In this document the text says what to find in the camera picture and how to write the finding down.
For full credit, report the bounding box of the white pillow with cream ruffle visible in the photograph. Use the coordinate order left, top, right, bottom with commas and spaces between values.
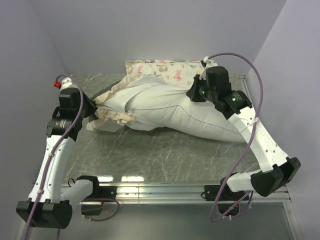
86, 73, 165, 133

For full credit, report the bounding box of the plain white pillow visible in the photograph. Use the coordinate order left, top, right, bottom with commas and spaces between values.
125, 83, 245, 143

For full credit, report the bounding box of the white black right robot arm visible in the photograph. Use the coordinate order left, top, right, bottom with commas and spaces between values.
186, 65, 301, 200

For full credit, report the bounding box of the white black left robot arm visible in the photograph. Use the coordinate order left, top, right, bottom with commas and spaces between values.
16, 87, 101, 229

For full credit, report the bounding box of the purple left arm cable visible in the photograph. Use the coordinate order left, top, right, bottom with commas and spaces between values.
23, 74, 121, 240

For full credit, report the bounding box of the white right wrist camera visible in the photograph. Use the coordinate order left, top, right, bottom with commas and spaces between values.
200, 56, 213, 68

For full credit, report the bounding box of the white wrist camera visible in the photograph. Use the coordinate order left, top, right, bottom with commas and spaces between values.
53, 77, 77, 91
200, 56, 213, 68

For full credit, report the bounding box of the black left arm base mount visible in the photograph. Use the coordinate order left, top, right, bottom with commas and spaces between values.
80, 185, 121, 222

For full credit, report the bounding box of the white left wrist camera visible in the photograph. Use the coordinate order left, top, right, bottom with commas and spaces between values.
53, 77, 77, 91

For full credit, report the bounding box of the aluminium right side rail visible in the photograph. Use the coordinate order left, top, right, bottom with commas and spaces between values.
236, 74, 277, 181

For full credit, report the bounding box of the animal print patterned pillow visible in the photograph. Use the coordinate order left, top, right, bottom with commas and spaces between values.
125, 60, 204, 89

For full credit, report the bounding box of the aluminium front rail frame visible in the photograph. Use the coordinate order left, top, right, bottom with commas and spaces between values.
14, 181, 301, 240

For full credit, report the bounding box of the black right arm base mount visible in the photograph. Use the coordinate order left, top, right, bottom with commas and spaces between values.
200, 185, 254, 223

